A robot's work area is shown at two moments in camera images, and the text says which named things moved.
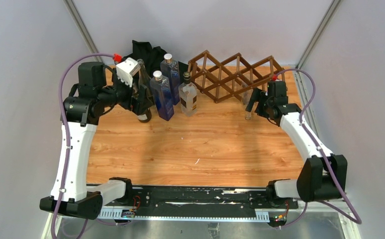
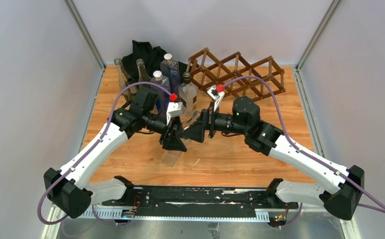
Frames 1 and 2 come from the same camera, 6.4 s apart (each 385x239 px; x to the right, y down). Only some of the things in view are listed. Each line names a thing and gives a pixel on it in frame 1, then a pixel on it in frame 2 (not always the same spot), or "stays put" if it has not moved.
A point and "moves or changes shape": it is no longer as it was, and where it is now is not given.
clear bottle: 246,95 moves or changes shape
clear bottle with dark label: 144,76 stays put
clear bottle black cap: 188,93 stays put
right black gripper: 258,96 → 196,131
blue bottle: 170,69 stays put
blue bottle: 161,91 stays put
